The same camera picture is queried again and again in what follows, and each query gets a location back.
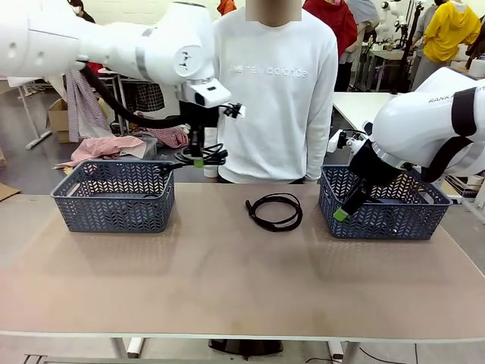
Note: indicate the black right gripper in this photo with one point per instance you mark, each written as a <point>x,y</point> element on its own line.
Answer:
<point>365,167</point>

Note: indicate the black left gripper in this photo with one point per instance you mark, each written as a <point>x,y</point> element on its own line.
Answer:
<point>197,113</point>

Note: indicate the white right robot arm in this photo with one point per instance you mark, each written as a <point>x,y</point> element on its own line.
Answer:
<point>417,125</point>

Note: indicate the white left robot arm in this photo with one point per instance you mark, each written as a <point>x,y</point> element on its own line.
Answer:
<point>113,45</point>

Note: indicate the red checked cloth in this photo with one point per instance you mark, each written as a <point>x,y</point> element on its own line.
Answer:
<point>170,134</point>

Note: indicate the grey-blue plastic lattice basket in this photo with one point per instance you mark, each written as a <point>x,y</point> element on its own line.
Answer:
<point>386,223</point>
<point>113,216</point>

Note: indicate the person in white sweatshirt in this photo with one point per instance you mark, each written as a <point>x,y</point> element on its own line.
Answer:
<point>273,113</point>

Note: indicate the pink checked cloth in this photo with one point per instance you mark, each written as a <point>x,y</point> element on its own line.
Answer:
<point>106,146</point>

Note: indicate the white rectangular table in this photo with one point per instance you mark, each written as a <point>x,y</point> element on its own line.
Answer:
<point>356,106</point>

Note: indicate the hanging checked cloth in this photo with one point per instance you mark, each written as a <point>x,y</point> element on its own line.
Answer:
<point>77,113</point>

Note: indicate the open brown cardboard box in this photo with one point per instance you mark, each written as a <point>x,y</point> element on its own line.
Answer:
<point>57,117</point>

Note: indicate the black tripod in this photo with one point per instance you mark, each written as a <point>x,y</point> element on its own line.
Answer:
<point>411,45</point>

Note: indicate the black round base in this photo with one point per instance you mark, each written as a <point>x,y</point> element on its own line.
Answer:
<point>246,346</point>

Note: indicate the person in red jacket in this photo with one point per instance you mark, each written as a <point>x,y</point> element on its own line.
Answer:
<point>341,22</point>

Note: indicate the person wearing face mask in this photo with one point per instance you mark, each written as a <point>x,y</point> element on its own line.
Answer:
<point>79,9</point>

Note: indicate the white ironing board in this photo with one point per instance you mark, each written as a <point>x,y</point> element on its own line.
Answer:
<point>22,80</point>

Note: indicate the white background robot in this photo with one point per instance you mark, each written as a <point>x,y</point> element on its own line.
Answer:
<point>394,15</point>

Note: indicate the person in yellow hoodie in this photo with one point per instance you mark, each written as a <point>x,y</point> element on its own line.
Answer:
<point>451,34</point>

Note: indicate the white table leg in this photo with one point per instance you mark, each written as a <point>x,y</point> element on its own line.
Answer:
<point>135,347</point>

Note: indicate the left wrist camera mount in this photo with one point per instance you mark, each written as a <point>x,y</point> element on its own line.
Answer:
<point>242,110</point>

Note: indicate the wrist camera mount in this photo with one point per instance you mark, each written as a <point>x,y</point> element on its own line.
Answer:
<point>335,142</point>
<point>242,110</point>

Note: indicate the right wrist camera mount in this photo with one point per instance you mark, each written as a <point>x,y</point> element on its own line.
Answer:
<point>335,142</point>

